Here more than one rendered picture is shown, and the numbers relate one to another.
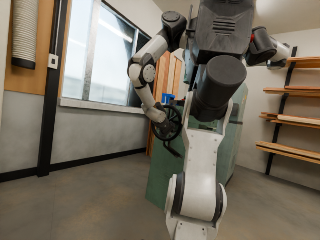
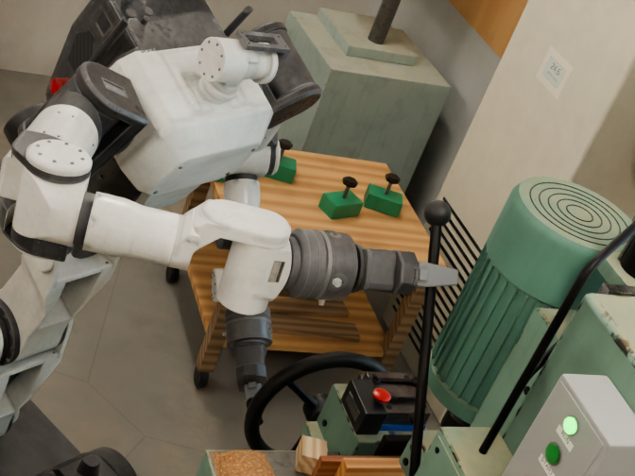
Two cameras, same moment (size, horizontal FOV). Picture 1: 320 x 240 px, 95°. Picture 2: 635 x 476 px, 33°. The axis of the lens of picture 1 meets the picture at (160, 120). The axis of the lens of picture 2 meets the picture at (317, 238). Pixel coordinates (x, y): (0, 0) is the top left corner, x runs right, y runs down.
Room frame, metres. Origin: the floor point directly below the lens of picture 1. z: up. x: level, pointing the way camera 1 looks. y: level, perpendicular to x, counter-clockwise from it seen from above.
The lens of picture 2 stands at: (1.66, -1.49, 2.06)
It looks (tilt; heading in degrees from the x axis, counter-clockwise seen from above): 31 degrees down; 114
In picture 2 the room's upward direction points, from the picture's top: 22 degrees clockwise
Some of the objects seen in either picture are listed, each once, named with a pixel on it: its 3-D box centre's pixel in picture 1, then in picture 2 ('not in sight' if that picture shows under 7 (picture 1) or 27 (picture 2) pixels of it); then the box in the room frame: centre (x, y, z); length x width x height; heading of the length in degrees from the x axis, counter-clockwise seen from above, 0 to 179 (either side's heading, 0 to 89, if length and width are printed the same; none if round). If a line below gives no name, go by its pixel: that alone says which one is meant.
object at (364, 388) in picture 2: (177, 102); (385, 399); (1.26, -0.13, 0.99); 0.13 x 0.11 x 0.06; 54
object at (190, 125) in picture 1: (182, 122); not in sight; (1.37, -0.21, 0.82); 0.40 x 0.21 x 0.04; 54
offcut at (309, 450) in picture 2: not in sight; (311, 455); (1.24, -0.27, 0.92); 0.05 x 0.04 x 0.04; 126
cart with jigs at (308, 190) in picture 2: not in sight; (297, 256); (0.49, 1.02, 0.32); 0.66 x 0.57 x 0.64; 53
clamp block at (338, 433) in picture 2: (175, 111); (373, 431); (1.27, -0.13, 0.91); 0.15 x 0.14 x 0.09; 54
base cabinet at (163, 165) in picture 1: (183, 165); not in sight; (1.52, -0.32, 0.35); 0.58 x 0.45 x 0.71; 144
